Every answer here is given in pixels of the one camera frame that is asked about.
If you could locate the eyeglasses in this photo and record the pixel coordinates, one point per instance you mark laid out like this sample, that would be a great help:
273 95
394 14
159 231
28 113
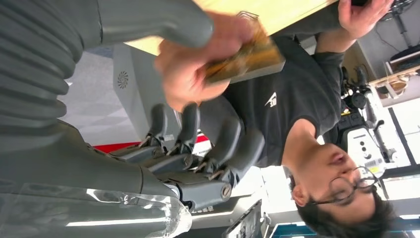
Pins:
347 189

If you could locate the grey kiosk stand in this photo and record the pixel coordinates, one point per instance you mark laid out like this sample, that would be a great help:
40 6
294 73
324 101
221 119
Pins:
137 88

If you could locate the red barrier belt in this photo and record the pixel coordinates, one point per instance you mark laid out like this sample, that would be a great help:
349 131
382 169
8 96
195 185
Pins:
111 147

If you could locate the clear plastic cover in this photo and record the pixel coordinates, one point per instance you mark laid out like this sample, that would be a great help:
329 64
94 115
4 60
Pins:
98 213

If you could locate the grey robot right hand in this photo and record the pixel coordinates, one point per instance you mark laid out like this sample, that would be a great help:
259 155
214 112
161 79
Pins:
82 164

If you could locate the white machine with knobs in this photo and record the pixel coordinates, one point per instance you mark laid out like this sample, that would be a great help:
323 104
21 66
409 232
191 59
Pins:
364 138

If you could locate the wooden shelf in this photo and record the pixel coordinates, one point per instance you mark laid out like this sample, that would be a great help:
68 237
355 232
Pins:
397 82

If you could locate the person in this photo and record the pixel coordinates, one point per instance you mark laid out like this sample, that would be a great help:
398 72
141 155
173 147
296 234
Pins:
302 82

